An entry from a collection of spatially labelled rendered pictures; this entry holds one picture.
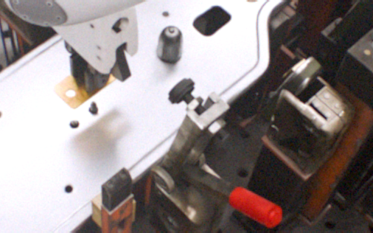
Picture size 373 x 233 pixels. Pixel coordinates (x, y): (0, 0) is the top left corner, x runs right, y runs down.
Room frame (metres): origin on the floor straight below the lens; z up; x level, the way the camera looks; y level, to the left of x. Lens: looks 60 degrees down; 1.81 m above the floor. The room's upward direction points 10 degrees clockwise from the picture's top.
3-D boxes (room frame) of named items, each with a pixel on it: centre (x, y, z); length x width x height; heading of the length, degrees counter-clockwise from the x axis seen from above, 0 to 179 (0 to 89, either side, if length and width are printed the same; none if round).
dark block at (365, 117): (0.51, -0.21, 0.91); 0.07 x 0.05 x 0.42; 52
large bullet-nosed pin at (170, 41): (0.54, 0.03, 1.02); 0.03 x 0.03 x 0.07
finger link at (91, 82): (0.43, 0.09, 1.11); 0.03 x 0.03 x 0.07; 52
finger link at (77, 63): (0.46, 0.13, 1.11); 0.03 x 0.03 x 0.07; 52
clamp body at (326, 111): (0.47, -0.15, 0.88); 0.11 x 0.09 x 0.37; 52
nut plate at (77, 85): (0.45, 0.11, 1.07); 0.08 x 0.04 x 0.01; 142
